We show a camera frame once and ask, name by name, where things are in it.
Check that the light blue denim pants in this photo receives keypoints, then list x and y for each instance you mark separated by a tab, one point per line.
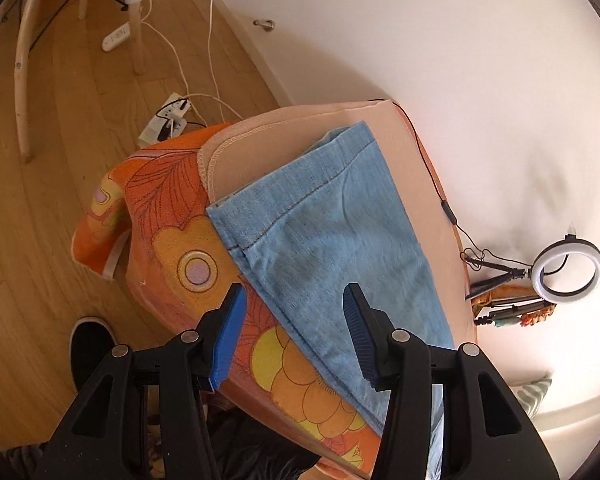
330	220

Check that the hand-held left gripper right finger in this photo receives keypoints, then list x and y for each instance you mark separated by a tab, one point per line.
360	340

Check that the white green patterned pillow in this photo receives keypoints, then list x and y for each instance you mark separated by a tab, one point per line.
530	395

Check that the blue chair with wooden legs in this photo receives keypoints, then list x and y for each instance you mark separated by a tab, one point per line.
21	85

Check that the metal door stopper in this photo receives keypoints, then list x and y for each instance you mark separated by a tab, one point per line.
265	24

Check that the black tripod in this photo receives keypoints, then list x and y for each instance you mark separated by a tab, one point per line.
517	274

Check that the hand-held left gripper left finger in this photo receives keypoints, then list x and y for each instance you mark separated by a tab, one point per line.
227	340

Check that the orange floral bed sheet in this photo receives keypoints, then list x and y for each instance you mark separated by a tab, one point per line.
180	200

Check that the black folded stand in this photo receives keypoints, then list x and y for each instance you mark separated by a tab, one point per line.
505	317

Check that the person's black shoe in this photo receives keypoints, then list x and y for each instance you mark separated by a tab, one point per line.
92	345

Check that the person's dark clothing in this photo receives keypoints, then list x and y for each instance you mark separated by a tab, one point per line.
260	445

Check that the white power strip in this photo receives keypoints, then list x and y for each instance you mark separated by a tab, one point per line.
155	127

